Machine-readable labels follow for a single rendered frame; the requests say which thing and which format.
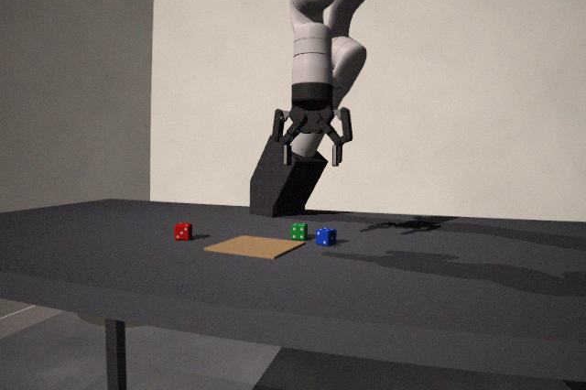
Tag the green die with white pips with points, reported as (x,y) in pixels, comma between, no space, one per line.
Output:
(299,231)

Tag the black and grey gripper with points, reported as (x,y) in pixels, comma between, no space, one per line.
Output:
(312,112)

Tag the tan flat mat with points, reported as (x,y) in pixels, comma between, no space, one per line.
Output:
(255,246)

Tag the blue die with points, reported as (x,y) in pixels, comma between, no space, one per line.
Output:
(326,236)

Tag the red die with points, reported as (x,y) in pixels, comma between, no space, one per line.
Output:
(183,231)

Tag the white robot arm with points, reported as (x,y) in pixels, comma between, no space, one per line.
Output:
(312,54)

